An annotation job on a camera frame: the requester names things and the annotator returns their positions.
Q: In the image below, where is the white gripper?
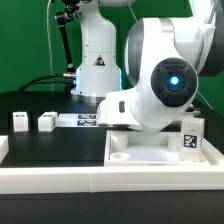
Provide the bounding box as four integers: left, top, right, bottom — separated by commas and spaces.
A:
97, 89, 142, 130

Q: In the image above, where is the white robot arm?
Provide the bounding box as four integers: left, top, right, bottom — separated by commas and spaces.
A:
56, 0, 224, 132

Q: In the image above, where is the white thin cable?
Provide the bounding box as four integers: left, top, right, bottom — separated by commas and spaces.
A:
46, 0, 56, 92

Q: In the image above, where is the black cable bundle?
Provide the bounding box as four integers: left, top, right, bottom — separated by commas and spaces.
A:
18, 73, 77, 92

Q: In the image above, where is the white U-shaped obstacle fence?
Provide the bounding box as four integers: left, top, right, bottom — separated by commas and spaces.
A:
0, 136, 224, 194

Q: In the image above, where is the white square table top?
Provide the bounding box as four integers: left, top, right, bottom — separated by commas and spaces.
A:
104, 131, 224, 166

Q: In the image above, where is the white marker tag sheet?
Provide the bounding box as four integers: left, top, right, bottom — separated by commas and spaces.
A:
56, 113, 97, 127

